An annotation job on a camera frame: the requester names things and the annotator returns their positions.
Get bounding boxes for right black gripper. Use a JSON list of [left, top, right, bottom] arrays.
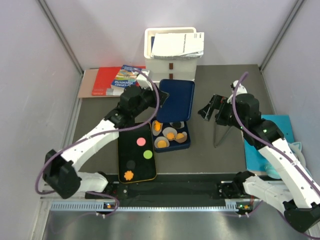
[[197, 94, 246, 131]]

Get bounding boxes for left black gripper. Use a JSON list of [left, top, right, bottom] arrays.
[[131, 82, 169, 118]]

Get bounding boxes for blue tin lid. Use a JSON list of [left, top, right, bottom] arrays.
[[156, 79, 195, 123]]

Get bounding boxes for orange flower cookie top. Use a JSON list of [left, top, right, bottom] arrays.
[[153, 120, 163, 132]]

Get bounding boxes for orange small flower cookie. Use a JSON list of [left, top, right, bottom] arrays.
[[175, 133, 185, 140]]

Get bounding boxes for grey metal tongs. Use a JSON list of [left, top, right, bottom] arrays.
[[213, 122, 232, 148]]

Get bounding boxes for orange round cookie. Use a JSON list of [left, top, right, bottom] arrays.
[[157, 140, 168, 148], [166, 132, 175, 141]]

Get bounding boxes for blue cookie tin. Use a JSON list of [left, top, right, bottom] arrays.
[[151, 119, 191, 153]]

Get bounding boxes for orange round cookie bottom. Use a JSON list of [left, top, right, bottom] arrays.
[[157, 140, 168, 148]]

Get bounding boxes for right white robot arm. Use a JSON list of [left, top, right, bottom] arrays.
[[198, 93, 320, 233]]

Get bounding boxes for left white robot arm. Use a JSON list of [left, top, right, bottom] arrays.
[[42, 85, 169, 199]]

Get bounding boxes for white paper cup top-right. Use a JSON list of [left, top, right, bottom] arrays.
[[169, 121, 185, 130]]

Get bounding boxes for white stacked drawer box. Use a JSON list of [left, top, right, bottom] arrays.
[[144, 27, 198, 83]]

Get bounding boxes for white paper cup centre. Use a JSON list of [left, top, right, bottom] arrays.
[[162, 127, 178, 141]]

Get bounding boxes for white paper cup bottom-right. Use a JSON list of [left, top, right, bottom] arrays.
[[174, 131, 188, 144]]

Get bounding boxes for white paper cup top-left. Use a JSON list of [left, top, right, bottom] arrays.
[[151, 120, 163, 136]]

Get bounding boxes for white paper cup bottom-left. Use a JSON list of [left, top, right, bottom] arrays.
[[154, 136, 170, 149]]

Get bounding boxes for blue paperback book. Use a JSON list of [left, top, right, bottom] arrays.
[[110, 65, 142, 93]]

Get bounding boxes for white spiral notebook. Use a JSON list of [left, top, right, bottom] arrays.
[[150, 32, 205, 60]]

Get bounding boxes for pink round cookie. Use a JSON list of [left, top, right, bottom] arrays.
[[136, 137, 146, 147]]

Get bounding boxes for green round cookie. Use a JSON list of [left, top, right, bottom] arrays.
[[143, 150, 153, 160]]

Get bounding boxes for red book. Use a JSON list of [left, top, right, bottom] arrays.
[[91, 66, 146, 97]]

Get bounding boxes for teal folder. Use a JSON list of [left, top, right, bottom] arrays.
[[244, 114, 295, 172]]

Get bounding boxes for black cookie tray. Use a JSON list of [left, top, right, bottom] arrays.
[[117, 123, 157, 184]]

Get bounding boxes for black sandwich cookie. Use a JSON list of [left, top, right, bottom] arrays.
[[126, 160, 136, 170]]

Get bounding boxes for orange flower cookie bottom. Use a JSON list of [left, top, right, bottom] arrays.
[[124, 170, 134, 181]]

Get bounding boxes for teal cat-ear headphones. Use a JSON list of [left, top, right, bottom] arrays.
[[264, 142, 310, 180]]

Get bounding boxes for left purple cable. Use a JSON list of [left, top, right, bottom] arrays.
[[34, 68, 161, 216]]

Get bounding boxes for purple cable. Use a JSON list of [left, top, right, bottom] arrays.
[[34, 68, 161, 216], [231, 71, 320, 240]]

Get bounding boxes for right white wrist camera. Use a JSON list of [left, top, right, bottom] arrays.
[[230, 80, 248, 95]]

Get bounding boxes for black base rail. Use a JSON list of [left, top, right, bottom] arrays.
[[84, 173, 241, 207]]

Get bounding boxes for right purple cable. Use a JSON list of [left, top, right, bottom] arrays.
[[231, 71, 320, 240]]

